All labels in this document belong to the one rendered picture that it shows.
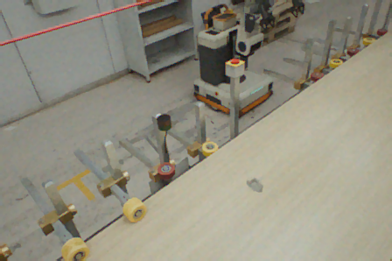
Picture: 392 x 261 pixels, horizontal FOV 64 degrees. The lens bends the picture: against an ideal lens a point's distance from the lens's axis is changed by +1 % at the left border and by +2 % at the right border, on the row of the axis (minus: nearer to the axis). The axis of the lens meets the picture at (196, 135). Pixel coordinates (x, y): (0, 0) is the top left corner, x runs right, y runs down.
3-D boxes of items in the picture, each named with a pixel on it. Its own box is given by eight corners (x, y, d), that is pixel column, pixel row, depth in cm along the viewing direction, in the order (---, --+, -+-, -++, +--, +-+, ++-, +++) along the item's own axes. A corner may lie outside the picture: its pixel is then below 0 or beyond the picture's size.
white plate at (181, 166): (150, 194, 160) (148, 181, 154) (188, 169, 173) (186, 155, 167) (151, 195, 160) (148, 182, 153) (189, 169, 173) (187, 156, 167)
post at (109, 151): (125, 217, 152) (100, 141, 122) (130, 213, 153) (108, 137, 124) (129, 222, 150) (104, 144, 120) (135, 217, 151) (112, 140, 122)
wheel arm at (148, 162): (119, 145, 174) (117, 139, 172) (124, 142, 176) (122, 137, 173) (168, 185, 148) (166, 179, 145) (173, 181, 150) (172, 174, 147)
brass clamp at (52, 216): (40, 228, 122) (35, 219, 119) (73, 207, 129) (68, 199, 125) (46, 237, 118) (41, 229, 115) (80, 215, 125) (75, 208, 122)
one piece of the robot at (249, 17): (241, 31, 284) (241, 5, 271) (259, 22, 298) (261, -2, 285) (254, 34, 275) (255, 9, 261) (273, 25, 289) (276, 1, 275)
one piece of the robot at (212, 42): (199, 88, 350) (193, 11, 299) (231, 71, 377) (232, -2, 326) (220, 99, 330) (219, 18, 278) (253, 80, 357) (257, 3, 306)
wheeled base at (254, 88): (192, 98, 360) (191, 79, 345) (229, 78, 393) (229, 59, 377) (236, 120, 320) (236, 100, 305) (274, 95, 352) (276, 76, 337)
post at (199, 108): (199, 172, 181) (193, 102, 151) (204, 169, 182) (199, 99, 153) (204, 175, 179) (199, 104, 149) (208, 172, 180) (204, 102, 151)
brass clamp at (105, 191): (98, 192, 134) (94, 183, 131) (124, 175, 141) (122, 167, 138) (105, 199, 131) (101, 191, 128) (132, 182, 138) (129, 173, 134)
